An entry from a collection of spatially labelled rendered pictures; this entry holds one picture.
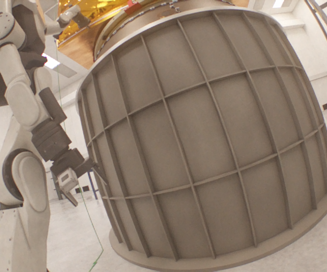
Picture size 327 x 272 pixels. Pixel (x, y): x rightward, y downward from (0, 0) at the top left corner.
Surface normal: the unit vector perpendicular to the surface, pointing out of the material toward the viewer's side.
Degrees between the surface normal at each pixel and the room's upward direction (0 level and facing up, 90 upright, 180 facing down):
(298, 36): 90
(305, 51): 90
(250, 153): 90
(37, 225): 115
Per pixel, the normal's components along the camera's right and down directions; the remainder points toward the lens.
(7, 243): -0.32, -0.60
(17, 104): 0.36, 0.07
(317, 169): 0.25, -0.20
